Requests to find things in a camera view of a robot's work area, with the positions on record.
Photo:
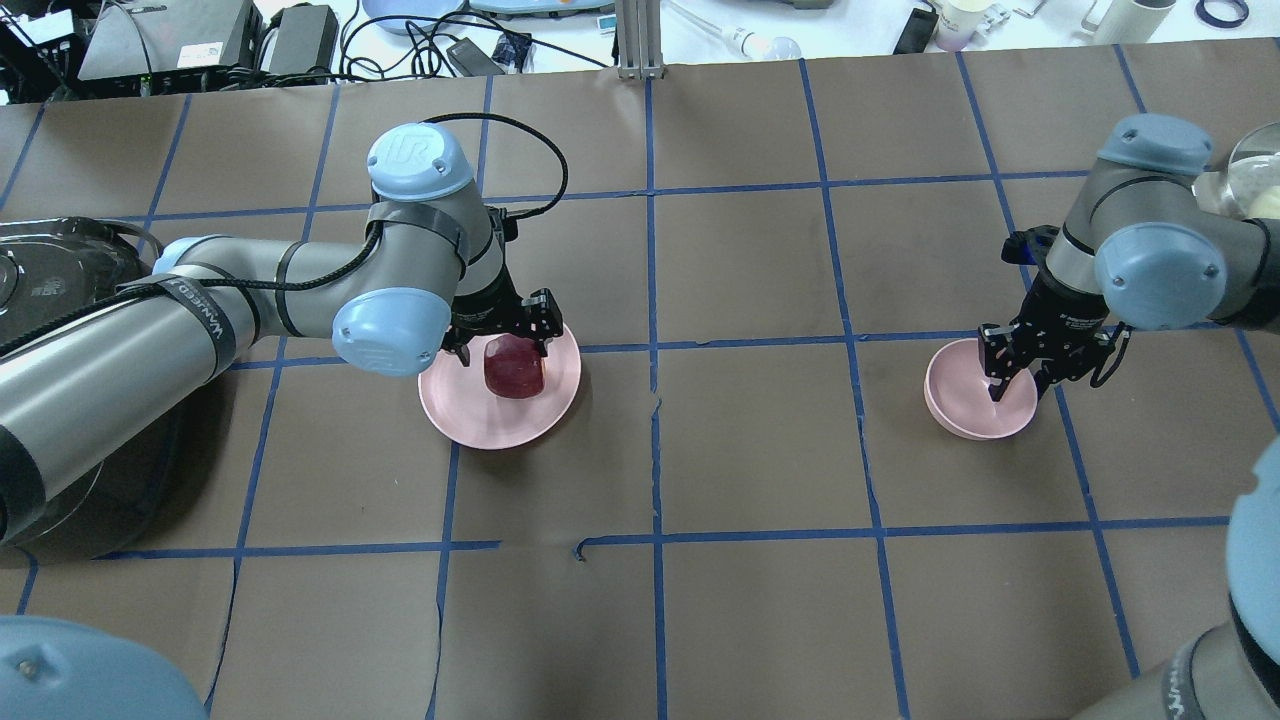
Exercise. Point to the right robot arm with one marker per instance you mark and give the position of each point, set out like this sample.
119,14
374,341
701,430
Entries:
1139,252

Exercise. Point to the pink bowl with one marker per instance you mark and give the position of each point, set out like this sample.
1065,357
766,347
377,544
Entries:
956,394

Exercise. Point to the red apple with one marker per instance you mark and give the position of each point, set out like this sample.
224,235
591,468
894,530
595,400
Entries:
512,368

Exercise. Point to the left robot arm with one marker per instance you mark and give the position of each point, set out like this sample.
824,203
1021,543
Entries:
429,274

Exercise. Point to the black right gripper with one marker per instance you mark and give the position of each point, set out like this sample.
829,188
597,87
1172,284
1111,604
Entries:
1066,310

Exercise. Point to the pink plate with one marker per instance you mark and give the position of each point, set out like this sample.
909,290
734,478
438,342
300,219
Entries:
457,403

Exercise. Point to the dark grey rice cooker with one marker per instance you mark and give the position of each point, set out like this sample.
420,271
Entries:
99,358

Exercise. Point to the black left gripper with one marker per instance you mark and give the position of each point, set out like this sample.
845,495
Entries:
487,297

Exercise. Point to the aluminium frame post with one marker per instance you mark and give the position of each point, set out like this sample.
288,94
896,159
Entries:
637,40

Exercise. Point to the black power adapter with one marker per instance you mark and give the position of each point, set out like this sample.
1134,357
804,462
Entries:
468,60

